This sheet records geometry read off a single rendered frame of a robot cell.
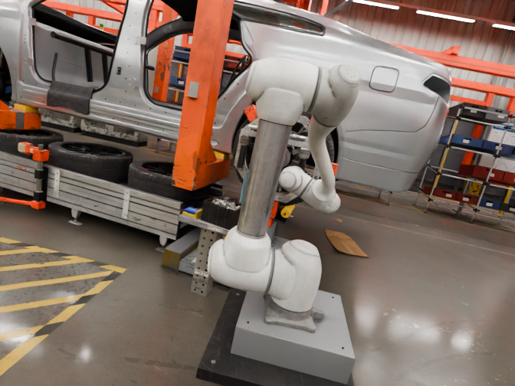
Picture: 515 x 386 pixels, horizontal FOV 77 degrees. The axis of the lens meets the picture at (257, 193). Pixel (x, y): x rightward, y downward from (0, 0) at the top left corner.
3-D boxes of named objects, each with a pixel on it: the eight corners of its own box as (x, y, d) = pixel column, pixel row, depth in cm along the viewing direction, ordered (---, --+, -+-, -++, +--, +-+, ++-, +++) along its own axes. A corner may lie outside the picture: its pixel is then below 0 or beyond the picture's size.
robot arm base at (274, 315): (327, 335, 111) (331, 322, 110) (264, 323, 110) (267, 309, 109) (318, 305, 129) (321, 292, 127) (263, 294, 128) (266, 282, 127)
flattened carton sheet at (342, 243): (349, 236, 359) (349, 233, 358) (368, 258, 305) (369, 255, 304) (322, 231, 356) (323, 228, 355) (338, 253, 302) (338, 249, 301)
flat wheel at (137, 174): (211, 194, 309) (215, 170, 303) (202, 215, 245) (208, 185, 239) (140, 181, 303) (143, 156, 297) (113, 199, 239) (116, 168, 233)
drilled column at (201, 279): (211, 289, 199) (224, 225, 190) (205, 296, 190) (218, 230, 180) (197, 284, 201) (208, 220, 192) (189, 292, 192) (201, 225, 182)
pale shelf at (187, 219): (257, 232, 189) (258, 227, 189) (249, 242, 173) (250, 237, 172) (190, 213, 198) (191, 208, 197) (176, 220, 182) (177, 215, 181)
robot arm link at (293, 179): (277, 179, 155) (300, 194, 154) (271, 184, 141) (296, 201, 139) (290, 160, 152) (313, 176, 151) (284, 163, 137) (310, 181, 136)
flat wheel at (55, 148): (30, 176, 251) (31, 146, 246) (66, 161, 314) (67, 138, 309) (119, 190, 264) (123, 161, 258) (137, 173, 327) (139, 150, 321)
